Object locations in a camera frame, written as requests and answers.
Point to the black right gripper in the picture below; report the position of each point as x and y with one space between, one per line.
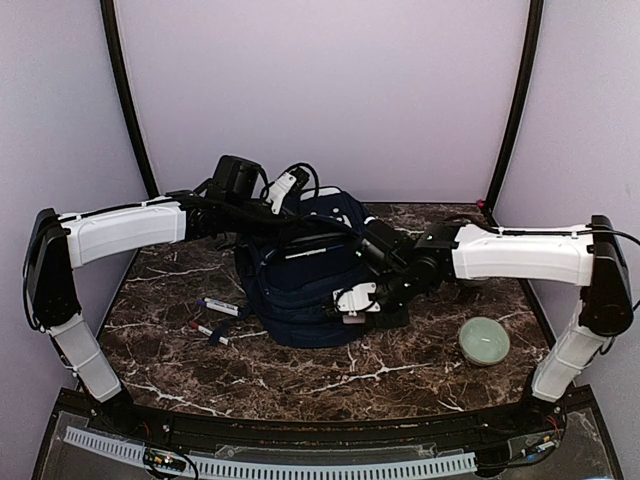
399 319

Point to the blue pen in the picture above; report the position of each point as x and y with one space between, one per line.
312 252

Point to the navy blue student backpack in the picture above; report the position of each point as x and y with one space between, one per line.
291 297

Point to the blue cap marker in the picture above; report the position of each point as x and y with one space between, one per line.
225 308

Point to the pink highlighter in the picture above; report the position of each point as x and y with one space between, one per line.
354 319

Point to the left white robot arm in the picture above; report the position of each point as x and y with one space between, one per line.
237 198

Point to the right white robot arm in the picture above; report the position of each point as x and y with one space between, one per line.
587 256

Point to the near green ceramic bowl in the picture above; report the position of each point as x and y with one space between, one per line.
484 341

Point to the red cap marker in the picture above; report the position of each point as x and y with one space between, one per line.
214 337

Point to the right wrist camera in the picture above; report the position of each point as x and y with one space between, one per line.
359 299

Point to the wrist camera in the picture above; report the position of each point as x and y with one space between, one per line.
359 299
286 189

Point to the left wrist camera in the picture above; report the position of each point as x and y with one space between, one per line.
286 189

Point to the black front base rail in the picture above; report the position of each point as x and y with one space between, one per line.
472 430

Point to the white slotted cable duct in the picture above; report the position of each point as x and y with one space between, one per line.
247 463

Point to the right black frame post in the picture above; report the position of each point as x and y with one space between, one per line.
520 93

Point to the black frame post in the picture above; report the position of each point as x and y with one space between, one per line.
126 101
520 93

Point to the left black frame post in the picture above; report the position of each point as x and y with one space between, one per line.
126 101

